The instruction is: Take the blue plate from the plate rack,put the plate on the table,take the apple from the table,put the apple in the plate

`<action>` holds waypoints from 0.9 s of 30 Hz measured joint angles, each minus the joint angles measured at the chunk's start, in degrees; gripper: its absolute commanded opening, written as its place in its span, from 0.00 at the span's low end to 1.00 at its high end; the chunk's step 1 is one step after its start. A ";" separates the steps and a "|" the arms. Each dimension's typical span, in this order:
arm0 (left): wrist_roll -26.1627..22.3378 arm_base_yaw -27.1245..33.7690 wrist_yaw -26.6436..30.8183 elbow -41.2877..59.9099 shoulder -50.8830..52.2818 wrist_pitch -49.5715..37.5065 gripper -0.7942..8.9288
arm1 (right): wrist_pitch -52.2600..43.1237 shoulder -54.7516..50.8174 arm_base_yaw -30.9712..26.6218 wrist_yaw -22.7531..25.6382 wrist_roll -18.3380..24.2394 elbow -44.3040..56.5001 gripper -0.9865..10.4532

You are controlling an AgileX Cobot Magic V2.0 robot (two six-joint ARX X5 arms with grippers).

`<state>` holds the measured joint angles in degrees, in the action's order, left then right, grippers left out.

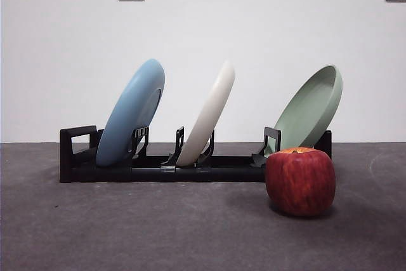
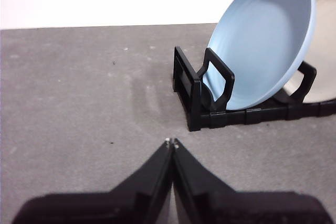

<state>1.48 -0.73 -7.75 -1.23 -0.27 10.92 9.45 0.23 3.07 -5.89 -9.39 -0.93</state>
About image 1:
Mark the blue plate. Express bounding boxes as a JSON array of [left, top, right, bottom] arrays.
[[96, 58, 166, 168]]

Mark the red apple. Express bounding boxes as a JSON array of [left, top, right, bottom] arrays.
[[265, 147, 337, 217]]

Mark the white plate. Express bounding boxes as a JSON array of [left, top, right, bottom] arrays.
[[176, 60, 236, 167]]

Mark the black plate rack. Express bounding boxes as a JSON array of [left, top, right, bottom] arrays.
[[59, 124, 333, 183]]

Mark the green plate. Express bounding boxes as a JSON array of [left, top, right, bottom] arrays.
[[272, 64, 344, 158]]

